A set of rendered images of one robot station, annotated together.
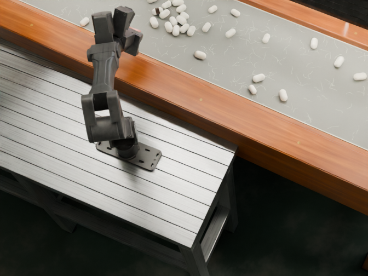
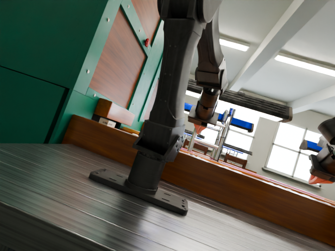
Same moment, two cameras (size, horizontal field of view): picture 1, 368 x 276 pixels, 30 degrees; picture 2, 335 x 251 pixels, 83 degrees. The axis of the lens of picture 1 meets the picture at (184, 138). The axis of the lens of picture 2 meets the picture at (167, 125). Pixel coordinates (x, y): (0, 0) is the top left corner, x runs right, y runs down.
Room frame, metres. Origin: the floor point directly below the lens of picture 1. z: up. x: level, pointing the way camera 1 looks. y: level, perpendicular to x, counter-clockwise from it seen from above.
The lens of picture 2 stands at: (0.90, 0.84, 0.79)
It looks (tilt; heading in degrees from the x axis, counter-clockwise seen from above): 4 degrees up; 329
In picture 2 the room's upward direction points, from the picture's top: 19 degrees clockwise
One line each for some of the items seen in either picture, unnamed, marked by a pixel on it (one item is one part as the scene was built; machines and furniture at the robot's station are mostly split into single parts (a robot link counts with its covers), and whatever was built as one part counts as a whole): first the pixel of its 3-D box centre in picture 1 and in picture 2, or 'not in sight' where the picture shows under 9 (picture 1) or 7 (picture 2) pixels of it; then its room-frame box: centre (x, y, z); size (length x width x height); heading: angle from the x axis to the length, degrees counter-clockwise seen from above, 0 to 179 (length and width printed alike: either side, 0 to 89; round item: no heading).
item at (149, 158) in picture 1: (126, 145); not in sight; (0.88, 0.17, 0.71); 0.20 x 0.07 x 0.08; 52
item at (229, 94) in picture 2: not in sight; (222, 95); (1.56, 0.21, 1.08); 0.62 x 0.08 x 0.07; 48
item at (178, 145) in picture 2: not in sight; (157, 143); (1.25, 0.64, 0.77); 0.09 x 0.06 x 0.06; 31
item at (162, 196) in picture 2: not in sight; (145, 173); (1.24, 0.65, 0.71); 0.20 x 0.07 x 0.08; 52
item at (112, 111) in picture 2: not in sight; (117, 114); (1.81, 0.57, 0.83); 0.30 x 0.06 x 0.07; 138
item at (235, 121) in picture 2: not in sight; (212, 115); (1.98, -0.17, 1.08); 0.62 x 0.08 x 0.07; 48
